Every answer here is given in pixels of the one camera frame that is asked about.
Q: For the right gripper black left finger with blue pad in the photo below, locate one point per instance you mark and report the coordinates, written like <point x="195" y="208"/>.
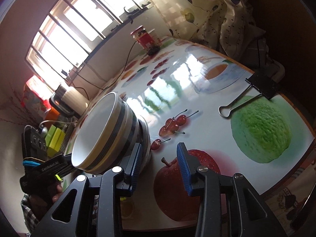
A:
<point x="91" y="206"/>

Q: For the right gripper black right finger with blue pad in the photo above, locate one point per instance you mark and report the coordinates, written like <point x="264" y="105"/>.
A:
<point x="248" y="214"/>

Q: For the white bowl with dark stripes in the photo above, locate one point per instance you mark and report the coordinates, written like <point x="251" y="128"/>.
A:
<point x="107" y="133"/>

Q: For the checkered sleeve forearm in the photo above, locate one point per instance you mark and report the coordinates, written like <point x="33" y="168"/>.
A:
<point x="30" y="219"/>

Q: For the person's left hand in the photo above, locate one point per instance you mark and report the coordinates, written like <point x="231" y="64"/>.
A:
<point x="40" y="204"/>

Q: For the yellow carton box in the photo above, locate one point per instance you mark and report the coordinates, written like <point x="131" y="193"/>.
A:
<point x="51" y="152"/>

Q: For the yellow-green carton box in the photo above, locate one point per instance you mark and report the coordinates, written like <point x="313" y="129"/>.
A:
<point x="54" y="139"/>

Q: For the green carton box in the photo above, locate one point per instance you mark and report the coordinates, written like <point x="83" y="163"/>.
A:
<point x="50" y="133"/>

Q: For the grey round device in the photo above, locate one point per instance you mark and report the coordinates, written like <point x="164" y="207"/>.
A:
<point x="43" y="132"/>

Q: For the white lower bowl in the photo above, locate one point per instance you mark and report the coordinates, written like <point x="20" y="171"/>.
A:
<point x="144" y="138"/>

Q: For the orange plastic container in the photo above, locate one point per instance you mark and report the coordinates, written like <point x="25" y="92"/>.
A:
<point x="52" y="114"/>

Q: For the colourful snack bag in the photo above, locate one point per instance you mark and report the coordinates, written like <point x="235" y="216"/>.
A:
<point x="36" y="95"/>

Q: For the cream electric kettle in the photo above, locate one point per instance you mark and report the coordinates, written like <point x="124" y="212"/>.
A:
<point x="69" y="102"/>

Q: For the black binder clip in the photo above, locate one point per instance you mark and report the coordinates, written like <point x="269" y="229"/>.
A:
<point x="264" y="85"/>

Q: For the red labelled jar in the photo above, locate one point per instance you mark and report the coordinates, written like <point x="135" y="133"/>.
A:
<point x="145" y="40"/>

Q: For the barred window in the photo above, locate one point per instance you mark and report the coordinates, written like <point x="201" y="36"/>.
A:
<point x="72" y="30"/>

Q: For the floral curtain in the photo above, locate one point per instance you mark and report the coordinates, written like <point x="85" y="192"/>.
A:
<point x="223" y="25"/>

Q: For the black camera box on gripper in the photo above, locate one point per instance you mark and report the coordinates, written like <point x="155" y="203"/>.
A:
<point x="34" y="147"/>

